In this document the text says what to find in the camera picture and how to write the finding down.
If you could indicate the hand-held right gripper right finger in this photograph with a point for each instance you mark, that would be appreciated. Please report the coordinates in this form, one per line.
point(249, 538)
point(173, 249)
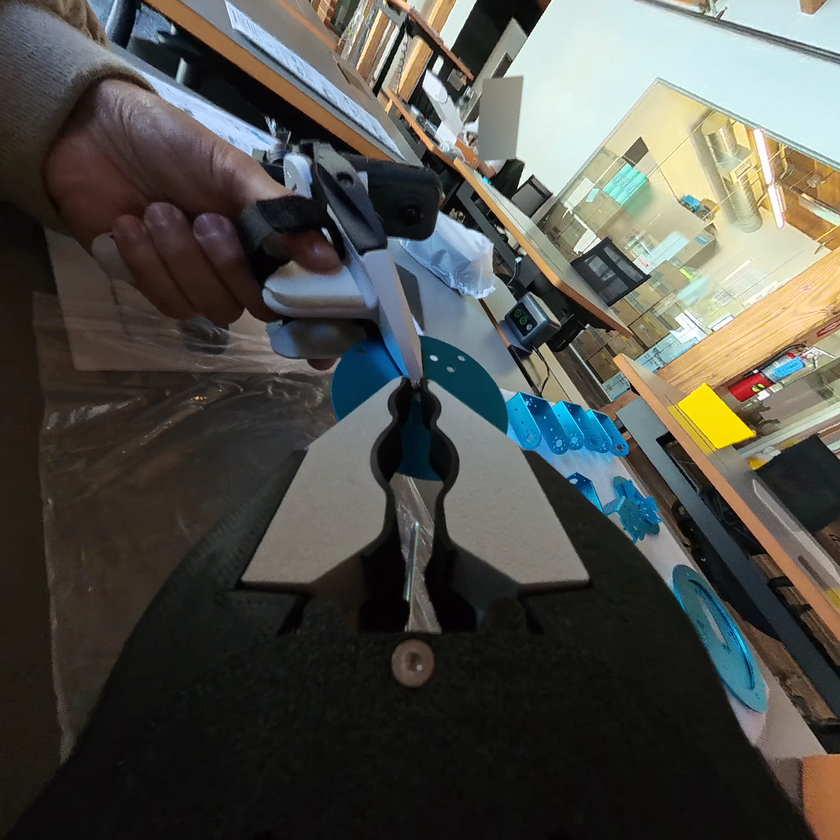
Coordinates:
point(512, 518)

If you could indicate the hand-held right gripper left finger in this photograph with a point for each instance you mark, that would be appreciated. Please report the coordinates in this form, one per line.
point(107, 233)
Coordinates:
point(328, 512)

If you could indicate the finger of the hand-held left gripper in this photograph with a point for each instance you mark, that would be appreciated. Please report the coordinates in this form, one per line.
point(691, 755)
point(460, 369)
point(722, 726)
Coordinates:
point(390, 302)

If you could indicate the blue round metal plate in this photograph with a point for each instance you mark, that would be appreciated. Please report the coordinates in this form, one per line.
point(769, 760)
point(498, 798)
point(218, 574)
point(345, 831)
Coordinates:
point(472, 387)

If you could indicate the person's left forearm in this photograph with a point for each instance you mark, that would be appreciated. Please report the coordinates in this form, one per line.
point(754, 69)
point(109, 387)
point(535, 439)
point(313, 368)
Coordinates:
point(39, 65)

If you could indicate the person's left hand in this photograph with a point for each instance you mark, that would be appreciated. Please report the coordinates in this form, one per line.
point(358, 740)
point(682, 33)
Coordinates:
point(144, 170)

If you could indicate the black metal plate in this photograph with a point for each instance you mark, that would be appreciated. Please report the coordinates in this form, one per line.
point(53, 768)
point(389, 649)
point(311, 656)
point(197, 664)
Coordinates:
point(408, 295)

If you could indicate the white plastic wrapped item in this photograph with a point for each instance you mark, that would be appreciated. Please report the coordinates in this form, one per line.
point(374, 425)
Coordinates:
point(453, 253)

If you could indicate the group of blue metal brackets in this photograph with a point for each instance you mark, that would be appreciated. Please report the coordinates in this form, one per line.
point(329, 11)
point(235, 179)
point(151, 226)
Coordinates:
point(564, 426)

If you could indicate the grey charger with display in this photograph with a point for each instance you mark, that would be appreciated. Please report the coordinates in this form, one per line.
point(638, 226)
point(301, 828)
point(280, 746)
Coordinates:
point(531, 321)

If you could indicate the white paper sheets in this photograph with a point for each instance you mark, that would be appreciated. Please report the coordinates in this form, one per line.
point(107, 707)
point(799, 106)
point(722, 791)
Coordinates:
point(308, 65)

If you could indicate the wood-edged side table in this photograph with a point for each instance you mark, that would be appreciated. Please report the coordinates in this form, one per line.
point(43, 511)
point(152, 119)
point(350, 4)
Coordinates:
point(525, 223)
point(722, 472)

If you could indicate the white foam sheet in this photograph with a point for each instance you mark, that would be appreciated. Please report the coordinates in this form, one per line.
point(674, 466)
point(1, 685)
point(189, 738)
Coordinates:
point(663, 558)

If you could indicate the long wood-edged table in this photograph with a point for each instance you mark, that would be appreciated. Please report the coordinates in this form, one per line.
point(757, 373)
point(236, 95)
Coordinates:
point(262, 59)

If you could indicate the wooden storage rack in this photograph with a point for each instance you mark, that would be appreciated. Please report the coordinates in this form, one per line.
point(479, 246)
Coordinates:
point(394, 39)

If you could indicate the clear plastic bag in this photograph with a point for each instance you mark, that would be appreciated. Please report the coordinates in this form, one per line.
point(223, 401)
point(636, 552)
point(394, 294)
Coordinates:
point(164, 459)

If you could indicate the yellow box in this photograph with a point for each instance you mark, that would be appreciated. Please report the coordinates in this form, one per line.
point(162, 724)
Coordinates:
point(715, 417)

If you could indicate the stack of cardboard boxes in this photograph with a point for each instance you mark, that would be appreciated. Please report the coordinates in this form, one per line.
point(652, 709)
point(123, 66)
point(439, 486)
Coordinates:
point(643, 328)

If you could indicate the red fire extinguisher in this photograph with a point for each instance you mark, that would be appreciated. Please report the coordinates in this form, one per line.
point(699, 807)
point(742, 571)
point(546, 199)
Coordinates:
point(754, 384)

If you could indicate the silver spiral air duct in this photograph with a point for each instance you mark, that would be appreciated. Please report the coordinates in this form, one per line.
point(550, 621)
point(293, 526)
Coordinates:
point(732, 170)

